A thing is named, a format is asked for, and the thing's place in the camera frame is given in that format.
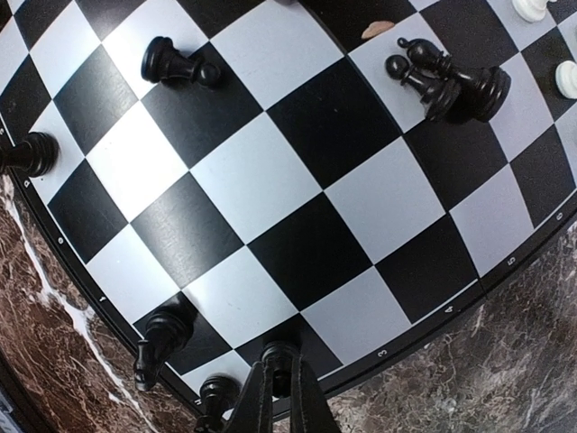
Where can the black piece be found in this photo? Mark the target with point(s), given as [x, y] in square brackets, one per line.
[279, 355]

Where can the black grey chess board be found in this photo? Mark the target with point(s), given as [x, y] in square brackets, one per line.
[305, 196]

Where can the black knight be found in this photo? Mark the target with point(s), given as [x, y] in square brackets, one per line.
[166, 333]

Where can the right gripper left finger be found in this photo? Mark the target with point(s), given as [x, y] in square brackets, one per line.
[253, 411]

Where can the black pawn front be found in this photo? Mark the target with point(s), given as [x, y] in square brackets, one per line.
[161, 61]

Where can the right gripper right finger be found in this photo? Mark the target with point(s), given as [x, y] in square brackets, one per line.
[309, 410]

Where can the black pawn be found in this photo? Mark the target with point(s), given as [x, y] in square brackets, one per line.
[35, 155]
[161, 61]
[436, 95]

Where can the white pawn near corner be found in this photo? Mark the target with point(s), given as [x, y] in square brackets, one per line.
[531, 11]

